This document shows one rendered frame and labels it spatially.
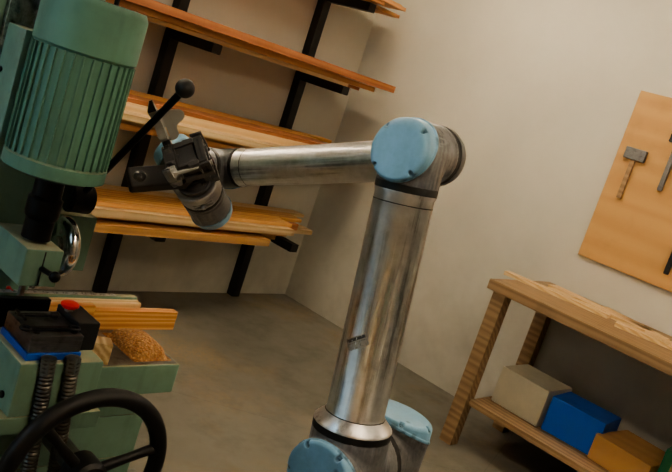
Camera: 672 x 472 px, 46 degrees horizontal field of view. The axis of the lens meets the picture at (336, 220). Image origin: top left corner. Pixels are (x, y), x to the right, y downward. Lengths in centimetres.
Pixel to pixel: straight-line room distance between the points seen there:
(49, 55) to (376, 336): 73
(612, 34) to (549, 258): 124
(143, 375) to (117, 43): 60
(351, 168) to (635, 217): 284
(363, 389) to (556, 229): 313
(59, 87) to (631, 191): 339
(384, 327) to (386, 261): 12
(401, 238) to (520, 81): 339
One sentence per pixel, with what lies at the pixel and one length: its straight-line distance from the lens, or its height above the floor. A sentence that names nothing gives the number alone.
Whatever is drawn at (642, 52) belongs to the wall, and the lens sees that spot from 448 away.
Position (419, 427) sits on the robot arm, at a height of 91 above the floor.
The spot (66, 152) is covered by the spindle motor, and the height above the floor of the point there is 125.
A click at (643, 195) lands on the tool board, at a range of 431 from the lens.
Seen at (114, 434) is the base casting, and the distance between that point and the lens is 158.
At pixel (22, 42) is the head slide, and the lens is 151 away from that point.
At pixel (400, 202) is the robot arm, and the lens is 139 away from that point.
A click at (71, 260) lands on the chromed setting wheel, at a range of 165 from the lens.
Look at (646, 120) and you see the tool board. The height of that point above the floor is 181.
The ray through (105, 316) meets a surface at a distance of 164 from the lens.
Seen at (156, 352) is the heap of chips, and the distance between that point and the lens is 157.
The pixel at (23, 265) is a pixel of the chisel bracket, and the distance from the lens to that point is 147.
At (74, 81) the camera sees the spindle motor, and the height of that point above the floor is 137.
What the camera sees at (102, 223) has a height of 54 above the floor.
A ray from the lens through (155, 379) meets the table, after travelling 156.
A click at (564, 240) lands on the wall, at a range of 447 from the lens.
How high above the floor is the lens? 150
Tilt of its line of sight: 9 degrees down
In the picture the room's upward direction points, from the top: 18 degrees clockwise
